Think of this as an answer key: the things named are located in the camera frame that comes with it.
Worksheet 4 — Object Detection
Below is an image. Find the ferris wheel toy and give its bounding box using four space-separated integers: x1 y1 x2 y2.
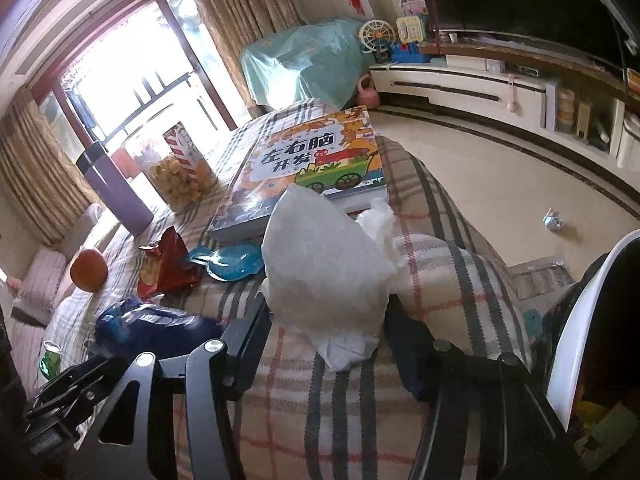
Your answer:
357 20 397 56

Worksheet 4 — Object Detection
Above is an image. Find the yellow green toy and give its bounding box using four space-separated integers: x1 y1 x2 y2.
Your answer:
396 15 423 43

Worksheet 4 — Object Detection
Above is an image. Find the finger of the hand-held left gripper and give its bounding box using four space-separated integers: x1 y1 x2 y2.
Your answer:
22 389 103 427
35 355 132 401

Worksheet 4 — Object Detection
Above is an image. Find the beige patterned curtain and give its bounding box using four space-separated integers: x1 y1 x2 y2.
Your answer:
0 87 101 246
181 0 321 116

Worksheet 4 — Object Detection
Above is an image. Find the dark blue snack bag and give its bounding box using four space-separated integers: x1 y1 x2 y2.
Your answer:
95 297 226 361

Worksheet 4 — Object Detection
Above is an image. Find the red chips bag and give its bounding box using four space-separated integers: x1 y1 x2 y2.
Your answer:
136 226 206 298

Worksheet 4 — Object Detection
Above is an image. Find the teal furniture dust cover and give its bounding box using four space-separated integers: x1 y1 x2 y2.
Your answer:
239 18 373 111

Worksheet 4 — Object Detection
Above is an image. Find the white trash can black liner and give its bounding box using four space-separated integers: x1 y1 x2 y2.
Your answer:
542 230 640 480

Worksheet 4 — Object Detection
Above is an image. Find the pink striped sofa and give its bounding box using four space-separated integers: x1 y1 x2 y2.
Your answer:
0 203 126 331

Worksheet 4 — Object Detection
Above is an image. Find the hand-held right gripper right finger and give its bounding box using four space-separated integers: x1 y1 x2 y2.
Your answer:
385 294 576 480

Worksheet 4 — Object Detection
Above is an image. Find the clear plastic sheet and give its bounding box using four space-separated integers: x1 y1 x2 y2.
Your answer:
510 260 581 301

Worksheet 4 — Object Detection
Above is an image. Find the pink toy watering can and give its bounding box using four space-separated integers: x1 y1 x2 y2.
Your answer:
356 74 379 107

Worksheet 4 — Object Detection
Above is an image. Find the colourful picture book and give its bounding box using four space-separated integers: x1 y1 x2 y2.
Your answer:
206 105 390 245

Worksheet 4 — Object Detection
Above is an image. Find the white plastic bag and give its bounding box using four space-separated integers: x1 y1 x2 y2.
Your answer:
261 183 401 373

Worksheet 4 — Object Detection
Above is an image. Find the orange round fruit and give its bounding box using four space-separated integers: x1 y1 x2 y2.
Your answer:
69 249 109 292

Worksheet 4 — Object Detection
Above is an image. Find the blue plastic blister package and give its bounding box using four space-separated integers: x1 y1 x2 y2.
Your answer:
186 242 264 282

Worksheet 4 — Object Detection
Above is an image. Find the clear cookie jar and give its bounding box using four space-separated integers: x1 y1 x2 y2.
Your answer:
122 120 219 213

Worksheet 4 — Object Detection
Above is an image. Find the purple thermos bottle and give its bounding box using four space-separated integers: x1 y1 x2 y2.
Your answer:
75 141 155 237

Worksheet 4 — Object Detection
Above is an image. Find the green drink can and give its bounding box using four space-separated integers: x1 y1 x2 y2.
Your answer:
39 340 62 378

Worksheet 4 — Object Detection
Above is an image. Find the balcony sliding door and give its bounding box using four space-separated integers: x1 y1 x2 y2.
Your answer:
30 0 241 161

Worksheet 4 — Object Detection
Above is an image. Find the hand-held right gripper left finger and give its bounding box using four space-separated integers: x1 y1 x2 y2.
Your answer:
65 292 273 480

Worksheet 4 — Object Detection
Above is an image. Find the blue plastic toy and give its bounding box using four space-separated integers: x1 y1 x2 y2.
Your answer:
389 42 431 64

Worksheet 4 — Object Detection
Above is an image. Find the white television cabinet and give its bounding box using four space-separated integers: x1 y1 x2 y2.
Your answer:
369 42 640 171

